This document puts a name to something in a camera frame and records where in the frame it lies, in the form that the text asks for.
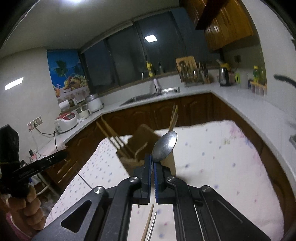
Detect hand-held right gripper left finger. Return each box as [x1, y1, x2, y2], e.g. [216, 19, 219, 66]
[31, 154, 153, 241]

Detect wooden utensil holder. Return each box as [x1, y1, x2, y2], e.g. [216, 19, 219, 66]
[116, 124, 175, 178]

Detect steel electric kettle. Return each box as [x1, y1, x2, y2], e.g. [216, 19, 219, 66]
[218, 66, 233, 87]

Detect person's left hand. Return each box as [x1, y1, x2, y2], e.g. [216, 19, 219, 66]
[6, 185, 46, 237]

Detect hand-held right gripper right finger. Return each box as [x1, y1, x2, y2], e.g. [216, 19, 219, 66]
[154, 162, 271, 241]

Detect steel kitchen sink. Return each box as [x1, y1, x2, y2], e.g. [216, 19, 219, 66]
[120, 87, 181, 106]

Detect white and red rice cooker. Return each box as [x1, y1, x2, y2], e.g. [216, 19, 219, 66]
[55, 112, 79, 134]

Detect yellow bottle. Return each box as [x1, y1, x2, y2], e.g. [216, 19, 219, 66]
[146, 60, 155, 78]

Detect small metal spoon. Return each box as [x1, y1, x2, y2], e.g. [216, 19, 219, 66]
[151, 131, 178, 177]

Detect small steel pot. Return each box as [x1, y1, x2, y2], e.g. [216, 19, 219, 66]
[76, 105, 90, 120]

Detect white floral tablecloth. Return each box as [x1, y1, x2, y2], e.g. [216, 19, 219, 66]
[45, 119, 285, 241]

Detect wall socket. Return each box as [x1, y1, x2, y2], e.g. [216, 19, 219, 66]
[27, 116, 43, 132]

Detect dark kitchen window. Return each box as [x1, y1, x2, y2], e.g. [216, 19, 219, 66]
[80, 10, 220, 93]

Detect white cup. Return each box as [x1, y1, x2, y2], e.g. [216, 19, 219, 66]
[239, 72, 248, 89]

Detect wooden utensil rack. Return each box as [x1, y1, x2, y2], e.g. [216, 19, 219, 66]
[175, 56, 210, 84]

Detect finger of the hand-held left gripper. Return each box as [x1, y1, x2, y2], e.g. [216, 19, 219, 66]
[11, 151, 69, 184]

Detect green bottles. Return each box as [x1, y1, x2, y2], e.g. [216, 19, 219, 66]
[253, 65, 267, 84]

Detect fruit wall poster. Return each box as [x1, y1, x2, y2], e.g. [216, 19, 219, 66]
[47, 50, 90, 103]

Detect row of spice jars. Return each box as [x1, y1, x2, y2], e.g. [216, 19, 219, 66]
[249, 80, 268, 96]

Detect metal chopstick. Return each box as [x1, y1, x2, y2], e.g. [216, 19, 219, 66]
[147, 210, 158, 241]

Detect wooden wall cabinets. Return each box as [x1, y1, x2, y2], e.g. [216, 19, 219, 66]
[180, 0, 254, 51]

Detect person's left forearm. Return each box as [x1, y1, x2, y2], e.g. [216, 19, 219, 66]
[5, 213, 32, 241]

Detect wooden chopstick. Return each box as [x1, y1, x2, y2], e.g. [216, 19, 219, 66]
[171, 105, 179, 132]
[113, 136, 130, 158]
[96, 121, 121, 158]
[100, 116, 127, 154]
[141, 204, 155, 241]
[169, 104, 176, 131]

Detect wooden base cabinets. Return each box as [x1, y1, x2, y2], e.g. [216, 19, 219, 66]
[44, 93, 264, 193]

